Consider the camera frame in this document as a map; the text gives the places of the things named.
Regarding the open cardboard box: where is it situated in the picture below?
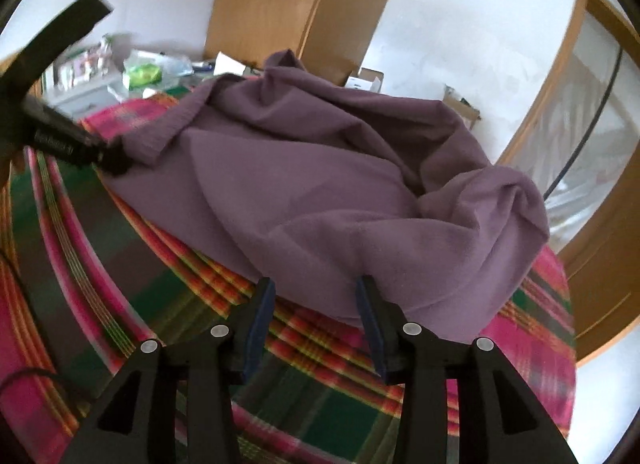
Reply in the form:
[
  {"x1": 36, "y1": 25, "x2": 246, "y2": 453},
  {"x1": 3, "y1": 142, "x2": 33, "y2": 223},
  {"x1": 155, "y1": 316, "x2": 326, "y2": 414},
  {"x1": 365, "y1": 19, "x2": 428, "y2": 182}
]
[{"x1": 442, "y1": 84, "x2": 482, "y2": 134}]

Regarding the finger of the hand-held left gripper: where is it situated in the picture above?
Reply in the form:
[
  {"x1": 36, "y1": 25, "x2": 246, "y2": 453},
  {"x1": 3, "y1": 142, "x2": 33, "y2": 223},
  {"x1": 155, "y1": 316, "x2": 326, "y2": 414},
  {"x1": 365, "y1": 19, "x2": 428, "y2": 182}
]
[{"x1": 96, "y1": 137, "x2": 134, "y2": 176}]

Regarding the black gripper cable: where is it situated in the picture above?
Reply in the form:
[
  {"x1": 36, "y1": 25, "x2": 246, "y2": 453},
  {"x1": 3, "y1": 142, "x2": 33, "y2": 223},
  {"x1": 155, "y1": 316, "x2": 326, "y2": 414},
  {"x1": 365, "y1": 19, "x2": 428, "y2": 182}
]
[{"x1": 0, "y1": 368, "x2": 88, "y2": 415}]

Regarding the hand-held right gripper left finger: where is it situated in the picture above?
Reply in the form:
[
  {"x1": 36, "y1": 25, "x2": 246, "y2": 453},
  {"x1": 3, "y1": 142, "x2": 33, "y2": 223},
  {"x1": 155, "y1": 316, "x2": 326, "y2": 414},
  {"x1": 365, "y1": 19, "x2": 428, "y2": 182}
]
[{"x1": 60, "y1": 277, "x2": 277, "y2": 464}]

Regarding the black hanging cable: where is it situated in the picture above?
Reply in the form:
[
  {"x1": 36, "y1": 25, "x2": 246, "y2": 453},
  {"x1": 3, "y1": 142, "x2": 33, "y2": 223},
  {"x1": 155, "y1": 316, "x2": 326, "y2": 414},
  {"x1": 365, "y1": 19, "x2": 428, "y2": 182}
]
[{"x1": 542, "y1": 42, "x2": 626, "y2": 197}]

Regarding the white paper card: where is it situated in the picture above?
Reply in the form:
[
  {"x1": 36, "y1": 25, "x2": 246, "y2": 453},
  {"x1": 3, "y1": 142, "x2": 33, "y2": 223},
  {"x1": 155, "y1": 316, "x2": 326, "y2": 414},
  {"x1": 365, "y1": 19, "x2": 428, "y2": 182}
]
[{"x1": 215, "y1": 52, "x2": 247, "y2": 78}]

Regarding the pink green plaid blanket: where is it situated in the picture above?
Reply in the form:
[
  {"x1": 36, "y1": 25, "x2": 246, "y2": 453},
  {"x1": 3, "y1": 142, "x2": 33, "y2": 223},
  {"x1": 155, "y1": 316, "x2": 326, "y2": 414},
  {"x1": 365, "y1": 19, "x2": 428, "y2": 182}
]
[{"x1": 0, "y1": 93, "x2": 576, "y2": 464}]

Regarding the clear plastic bag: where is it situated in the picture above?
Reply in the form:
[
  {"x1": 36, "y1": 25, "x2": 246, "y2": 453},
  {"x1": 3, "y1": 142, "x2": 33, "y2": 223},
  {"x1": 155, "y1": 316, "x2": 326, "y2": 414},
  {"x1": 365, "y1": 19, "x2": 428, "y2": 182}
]
[{"x1": 125, "y1": 49, "x2": 195, "y2": 81}]

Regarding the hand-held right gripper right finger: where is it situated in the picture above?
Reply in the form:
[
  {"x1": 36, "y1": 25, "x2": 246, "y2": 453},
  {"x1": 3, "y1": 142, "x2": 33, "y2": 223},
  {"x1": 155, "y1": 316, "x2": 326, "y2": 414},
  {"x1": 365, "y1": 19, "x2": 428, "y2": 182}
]
[{"x1": 354, "y1": 274, "x2": 581, "y2": 464}]

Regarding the wooden door frame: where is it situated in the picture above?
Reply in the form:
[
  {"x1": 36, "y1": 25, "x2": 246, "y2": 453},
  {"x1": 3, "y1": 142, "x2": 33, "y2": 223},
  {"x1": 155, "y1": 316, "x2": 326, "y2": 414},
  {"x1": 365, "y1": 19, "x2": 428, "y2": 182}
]
[{"x1": 495, "y1": 0, "x2": 640, "y2": 167}]

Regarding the purple sweater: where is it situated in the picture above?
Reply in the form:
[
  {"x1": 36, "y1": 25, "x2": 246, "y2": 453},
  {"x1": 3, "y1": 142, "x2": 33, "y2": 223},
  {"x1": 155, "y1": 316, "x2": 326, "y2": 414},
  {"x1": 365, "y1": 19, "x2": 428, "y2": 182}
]
[{"x1": 102, "y1": 48, "x2": 551, "y2": 345}]

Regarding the white box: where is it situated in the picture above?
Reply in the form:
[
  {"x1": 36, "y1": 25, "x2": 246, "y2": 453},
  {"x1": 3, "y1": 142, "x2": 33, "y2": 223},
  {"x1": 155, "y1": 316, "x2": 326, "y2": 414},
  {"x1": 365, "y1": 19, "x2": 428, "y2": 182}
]
[{"x1": 345, "y1": 67, "x2": 385, "y2": 94}]

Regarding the wooden wardrobe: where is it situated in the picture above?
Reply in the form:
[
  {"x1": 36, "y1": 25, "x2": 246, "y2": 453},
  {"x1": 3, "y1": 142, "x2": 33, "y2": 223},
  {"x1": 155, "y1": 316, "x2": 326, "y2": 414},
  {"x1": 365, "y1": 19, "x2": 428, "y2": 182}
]
[{"x1": 204, "y1": 0, "x2": 412, "y2": 89}]

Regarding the pile of small packets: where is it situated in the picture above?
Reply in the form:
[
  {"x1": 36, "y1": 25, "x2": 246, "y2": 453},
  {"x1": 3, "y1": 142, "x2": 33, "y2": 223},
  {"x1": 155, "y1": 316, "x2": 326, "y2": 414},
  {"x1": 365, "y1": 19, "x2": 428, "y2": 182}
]
[{"x1": 42, "y1": 34, "x2": 113, "y2": 92}]

